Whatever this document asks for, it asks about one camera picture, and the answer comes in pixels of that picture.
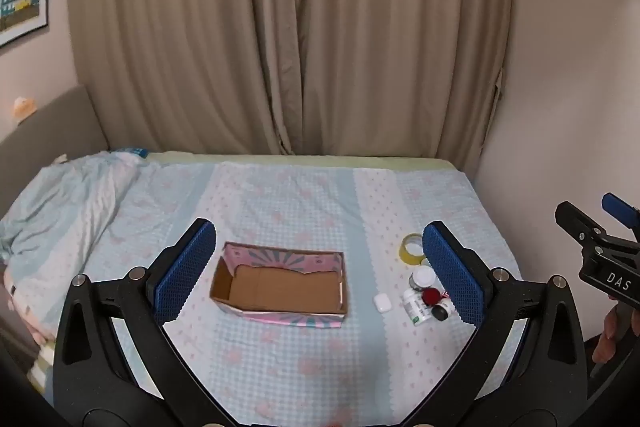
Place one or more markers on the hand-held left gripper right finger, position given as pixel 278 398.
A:
pixel 452 272

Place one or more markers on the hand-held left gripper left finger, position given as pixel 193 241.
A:
pixel 182 272

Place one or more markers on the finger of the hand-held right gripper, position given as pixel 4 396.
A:
pixel 580 222
pixel 620 208

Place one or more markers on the silver can red cap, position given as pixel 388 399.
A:
pixel 430 296

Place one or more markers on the small black cap bottle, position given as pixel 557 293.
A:
pixel 440 311

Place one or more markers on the white bottle green label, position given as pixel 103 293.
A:
pixel 415 308

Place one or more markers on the white earbuds case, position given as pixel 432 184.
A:
pixel 381 303

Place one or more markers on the pink patterned cardboard box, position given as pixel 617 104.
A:
pixel 282 282

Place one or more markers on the person's right hand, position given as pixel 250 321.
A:
pixel 609 332

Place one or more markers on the white lid jar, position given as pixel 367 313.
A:
pixel 423 277

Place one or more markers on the yellow tape roll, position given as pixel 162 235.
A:
pixel 412 249

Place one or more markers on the light blue duvet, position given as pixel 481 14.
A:
pixel 65 202

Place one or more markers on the pink striped cloth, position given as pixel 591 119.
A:
pixel 27 322

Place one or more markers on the grey headboard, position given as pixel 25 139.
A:
pixel 47 132

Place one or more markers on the small orange plush toy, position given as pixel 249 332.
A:
pixel 22 107

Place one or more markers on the beige curtain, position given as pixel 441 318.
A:
pixel 290 32

